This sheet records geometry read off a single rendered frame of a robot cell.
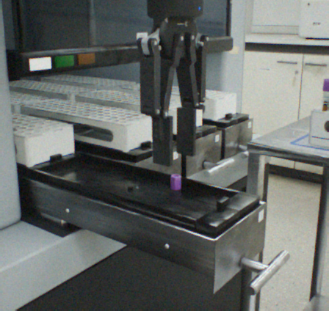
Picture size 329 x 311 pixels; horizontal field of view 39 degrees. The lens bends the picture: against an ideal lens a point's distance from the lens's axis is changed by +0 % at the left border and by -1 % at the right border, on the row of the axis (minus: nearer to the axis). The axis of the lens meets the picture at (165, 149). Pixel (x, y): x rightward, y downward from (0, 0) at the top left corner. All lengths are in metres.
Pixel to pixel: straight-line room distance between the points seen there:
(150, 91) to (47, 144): 0.25
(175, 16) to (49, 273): 0.40
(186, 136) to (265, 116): 2.43
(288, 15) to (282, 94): 0.83
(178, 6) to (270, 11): 3.14
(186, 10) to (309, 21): 2.37
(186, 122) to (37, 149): 0.25
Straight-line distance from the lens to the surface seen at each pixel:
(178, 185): 0.67
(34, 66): 0.69
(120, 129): 0.80
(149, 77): 0.59
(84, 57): 0.75
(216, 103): 1.04
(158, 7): 0.60
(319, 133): 0.87
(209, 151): 0.97
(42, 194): 0.72
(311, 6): 2.95
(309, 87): 2.96
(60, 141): 0.79
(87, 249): 0.74
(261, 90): 3.08
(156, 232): 0.57
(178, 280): 0.99
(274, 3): 3.71
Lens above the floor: 1.05
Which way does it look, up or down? 16 degrees down
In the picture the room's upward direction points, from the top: straight up
